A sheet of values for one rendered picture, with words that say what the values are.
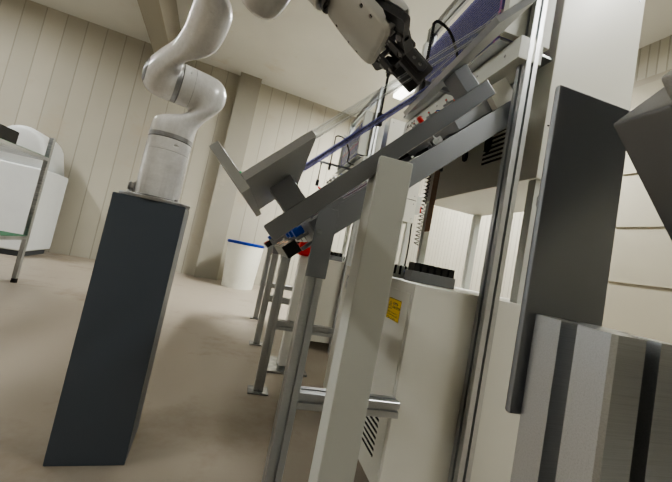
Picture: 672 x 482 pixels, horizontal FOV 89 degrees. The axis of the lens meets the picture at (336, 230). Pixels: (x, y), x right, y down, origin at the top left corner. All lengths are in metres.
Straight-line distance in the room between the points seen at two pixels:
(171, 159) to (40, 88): 4.81
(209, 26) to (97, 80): 4.73
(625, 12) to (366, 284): 1.34
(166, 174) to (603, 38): 1.43
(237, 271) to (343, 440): 4.00
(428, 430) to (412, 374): 0.16
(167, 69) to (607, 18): 1.38
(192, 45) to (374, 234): 0.75
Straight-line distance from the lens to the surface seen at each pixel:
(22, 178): 4.84
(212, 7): 1.06
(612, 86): 1.50
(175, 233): 1.05
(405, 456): 1.10
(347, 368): 0.59
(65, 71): 5.86
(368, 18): 0.54
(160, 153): 1.10
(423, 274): 1.14
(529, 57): 1.24
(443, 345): 1.04
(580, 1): 1.52
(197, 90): 1.16
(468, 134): 1.08
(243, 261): 4.52
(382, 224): 0.57
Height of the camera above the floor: 0.65
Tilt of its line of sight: 4 degrees up
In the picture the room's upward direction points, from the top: 11 degrees clockwise
